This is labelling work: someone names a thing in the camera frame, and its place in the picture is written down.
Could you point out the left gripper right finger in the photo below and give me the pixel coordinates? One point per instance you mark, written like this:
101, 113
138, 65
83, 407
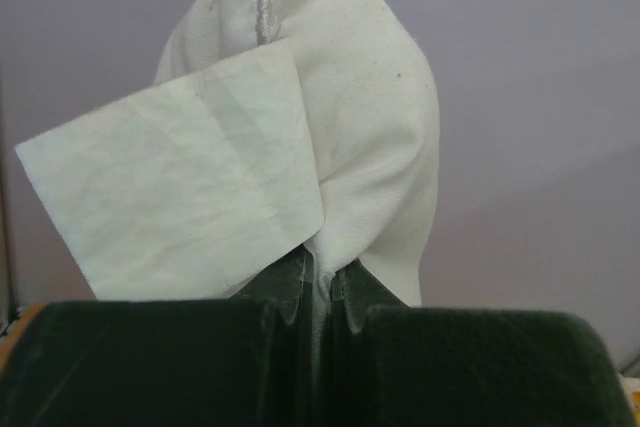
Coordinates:
389, 364

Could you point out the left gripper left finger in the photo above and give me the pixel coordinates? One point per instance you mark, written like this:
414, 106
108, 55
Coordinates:
241, 361

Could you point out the white pillow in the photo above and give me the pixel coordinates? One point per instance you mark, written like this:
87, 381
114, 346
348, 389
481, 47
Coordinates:
373, 114

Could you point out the white plastic bin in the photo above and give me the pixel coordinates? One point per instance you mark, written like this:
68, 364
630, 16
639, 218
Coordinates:
631, 388

